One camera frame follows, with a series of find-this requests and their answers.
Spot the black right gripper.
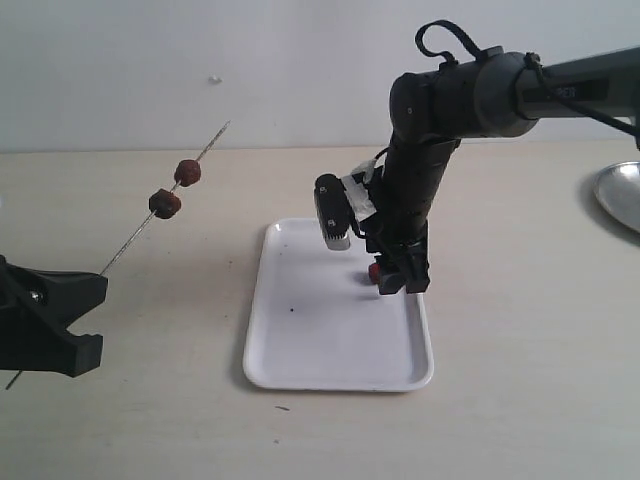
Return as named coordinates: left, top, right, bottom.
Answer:
left=364, top=219, right=430, bottom=295

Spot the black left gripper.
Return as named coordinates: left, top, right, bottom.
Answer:
left=1, top=256, right=108, bottom=378

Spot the dark red bead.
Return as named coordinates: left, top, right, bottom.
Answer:
left=368, top=263, right=380, bottom=285
left=148, top=189, right=182, bottom=220
left=174, top=159, right=202, bottom=188

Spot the thin metal skewer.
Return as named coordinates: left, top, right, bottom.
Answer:
left=1, top=121, right=231, bottom=389

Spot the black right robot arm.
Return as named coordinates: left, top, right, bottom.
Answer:
left=361, top=48, right=639, bottom=295

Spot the white rectangular tray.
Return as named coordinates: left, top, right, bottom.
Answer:
left=243, top=218, right=434, bottom=393

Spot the round steel plate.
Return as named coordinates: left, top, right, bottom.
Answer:
left=593, top=161, right=640, bottom=233

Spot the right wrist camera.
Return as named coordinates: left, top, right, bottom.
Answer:
left=314, top=159, right=382, bottom=251

